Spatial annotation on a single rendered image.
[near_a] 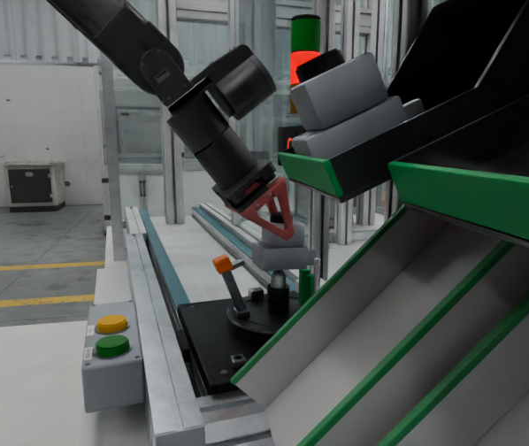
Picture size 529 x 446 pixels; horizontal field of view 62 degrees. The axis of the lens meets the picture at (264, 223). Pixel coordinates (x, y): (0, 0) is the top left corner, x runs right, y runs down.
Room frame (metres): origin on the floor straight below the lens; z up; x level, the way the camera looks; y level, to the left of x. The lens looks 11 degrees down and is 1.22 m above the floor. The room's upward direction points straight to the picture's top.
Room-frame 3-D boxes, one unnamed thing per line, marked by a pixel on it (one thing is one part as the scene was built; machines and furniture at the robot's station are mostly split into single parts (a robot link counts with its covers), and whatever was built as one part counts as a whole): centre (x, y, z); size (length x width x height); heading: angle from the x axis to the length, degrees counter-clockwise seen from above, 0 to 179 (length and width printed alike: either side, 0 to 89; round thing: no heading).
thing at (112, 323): (0.58, 0.21, 0.96); 0.04 x 0.04 x 0.02
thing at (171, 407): (0.78, 0.21, 0.91); 0.89 x 0.06 x 0.11; 19
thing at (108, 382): (0.58, 0.21, 0.93); 0.21 x 0.07 x 0.06; 19
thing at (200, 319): (0.57, -0.02, 0.96); 0.24 x 0.24 x 0.02; 19
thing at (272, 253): (0.57, -0.03, 1.09); 0.08 x 0.04 x 0.07; 108
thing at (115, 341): (0.51, 0.19, 0.96); 0.04 x 0.04 x 0.02
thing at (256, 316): (0.57, -0.02, 0.98); 0.14 x 0.14 x 0.02
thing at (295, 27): (0.79, -0.07, 1.38); 0.05 x 0.05 x 0.05
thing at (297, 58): (0.79, -0.07, 1.33); 0.05 x 0.05 x 0.05
